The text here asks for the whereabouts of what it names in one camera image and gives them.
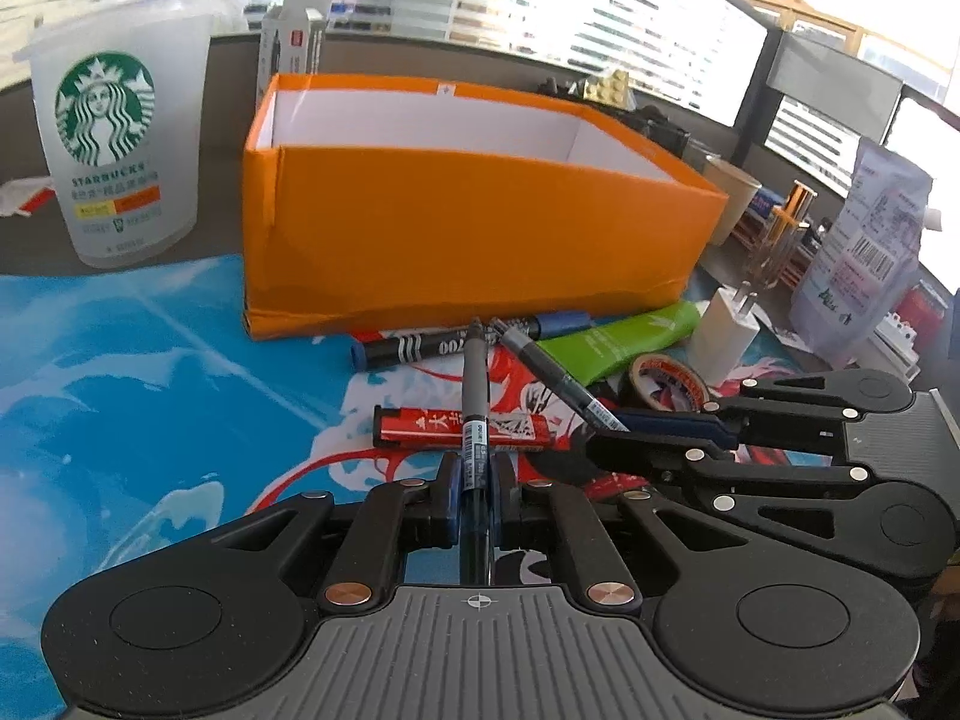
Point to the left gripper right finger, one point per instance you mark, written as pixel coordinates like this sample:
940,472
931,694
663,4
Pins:
559,521

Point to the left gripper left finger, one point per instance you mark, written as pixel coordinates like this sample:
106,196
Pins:
410,514

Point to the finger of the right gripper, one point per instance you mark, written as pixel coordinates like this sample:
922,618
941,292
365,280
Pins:
788,413
887,527

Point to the red lighter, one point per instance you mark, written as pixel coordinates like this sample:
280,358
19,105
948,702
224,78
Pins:
419,428

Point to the grey marker pen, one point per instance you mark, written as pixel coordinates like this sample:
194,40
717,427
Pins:
475,549

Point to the white USB charger plug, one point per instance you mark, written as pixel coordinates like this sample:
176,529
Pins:
726,329

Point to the black electrical tape roll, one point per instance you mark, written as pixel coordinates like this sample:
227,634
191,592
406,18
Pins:
661,383

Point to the green tube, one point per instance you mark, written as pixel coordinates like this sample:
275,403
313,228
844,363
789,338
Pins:
599,352

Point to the white printed foil pouch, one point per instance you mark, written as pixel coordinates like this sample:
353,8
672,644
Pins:
868,259

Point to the brown paper cup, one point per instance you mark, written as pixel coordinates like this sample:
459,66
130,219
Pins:
740,189

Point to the colourful AGON desk mat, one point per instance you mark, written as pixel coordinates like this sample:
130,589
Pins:
136,412

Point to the orange cardboard box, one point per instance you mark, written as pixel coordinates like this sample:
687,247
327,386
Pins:
380,202

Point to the black mesh desk organizer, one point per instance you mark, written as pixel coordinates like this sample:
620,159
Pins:
648,120

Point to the yellow pill blister pack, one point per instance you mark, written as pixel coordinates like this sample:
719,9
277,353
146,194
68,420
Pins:
612,90

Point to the white marker pen box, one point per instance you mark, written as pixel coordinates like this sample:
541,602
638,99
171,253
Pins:
290,41

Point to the white paper slip red print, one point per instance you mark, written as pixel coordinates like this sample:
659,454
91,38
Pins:
21,197

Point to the frosted Starbucks plastic cup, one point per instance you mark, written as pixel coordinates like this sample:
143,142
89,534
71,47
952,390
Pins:
118,95

